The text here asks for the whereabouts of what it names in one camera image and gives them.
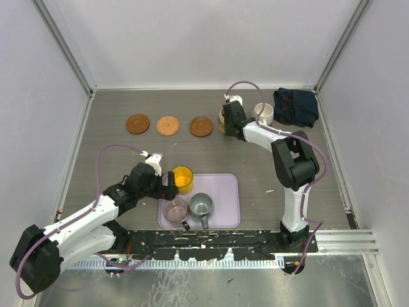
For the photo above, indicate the aluminium frame post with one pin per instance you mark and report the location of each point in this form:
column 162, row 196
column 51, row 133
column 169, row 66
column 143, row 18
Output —
column 351, row 26
column 60, row 40

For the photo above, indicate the dark blue folded cloth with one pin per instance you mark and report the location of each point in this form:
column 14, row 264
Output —
column 295, row 107

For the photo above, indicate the front aluminium rail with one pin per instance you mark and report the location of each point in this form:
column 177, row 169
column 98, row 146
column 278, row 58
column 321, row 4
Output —
column 345, row 242

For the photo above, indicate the white ceramic mug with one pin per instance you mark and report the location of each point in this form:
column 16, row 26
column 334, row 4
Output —
column 265, row 113

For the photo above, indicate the beige ceramic mug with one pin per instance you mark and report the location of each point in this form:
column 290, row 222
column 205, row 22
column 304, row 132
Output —
column 221, row 117

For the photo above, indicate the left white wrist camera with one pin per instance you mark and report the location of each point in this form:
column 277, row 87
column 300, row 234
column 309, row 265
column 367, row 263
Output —
column 153, row 159

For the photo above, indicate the slotted white cable duct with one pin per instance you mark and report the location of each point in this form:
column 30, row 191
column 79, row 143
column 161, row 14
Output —
column 228, row 262

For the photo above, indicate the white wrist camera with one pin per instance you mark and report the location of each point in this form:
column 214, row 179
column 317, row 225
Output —
column 153, row 159
column 233, row 98

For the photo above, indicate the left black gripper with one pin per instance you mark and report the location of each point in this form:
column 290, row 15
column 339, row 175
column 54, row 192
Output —
column 165, row 192

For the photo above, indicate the clear purple glass mug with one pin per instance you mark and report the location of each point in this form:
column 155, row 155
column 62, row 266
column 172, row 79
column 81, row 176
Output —
column 176, row 213

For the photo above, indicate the left aluminium frame post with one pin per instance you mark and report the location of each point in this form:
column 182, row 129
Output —
column 60, row 40

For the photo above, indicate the grey green ceramic mug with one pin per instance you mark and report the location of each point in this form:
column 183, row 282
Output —
column 201, row 208

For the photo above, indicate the right aluminium frame post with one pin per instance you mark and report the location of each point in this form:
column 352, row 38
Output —
column 351, row 26

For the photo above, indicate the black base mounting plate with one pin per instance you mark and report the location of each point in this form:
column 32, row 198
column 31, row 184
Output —
column 202, row 245

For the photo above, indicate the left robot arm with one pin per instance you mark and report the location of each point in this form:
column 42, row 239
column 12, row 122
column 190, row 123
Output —
column 42, row 254

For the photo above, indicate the wooden coaster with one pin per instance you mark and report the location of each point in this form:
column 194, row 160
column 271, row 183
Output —
column 137, row 124
column 201, row 126

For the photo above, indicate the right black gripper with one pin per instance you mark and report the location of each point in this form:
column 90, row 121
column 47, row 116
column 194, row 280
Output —
column 227, row 130

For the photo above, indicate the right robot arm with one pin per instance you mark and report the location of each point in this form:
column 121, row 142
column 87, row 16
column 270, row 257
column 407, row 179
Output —
column 296, row 167

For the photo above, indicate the yellow glass mug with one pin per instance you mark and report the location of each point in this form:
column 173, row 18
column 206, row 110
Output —
column 184, row 179

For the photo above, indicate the lavender plastic tray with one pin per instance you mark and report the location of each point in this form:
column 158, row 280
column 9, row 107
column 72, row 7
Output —
column 223, row 190

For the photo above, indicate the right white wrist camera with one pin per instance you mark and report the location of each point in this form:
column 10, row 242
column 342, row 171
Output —
column 233, row 98

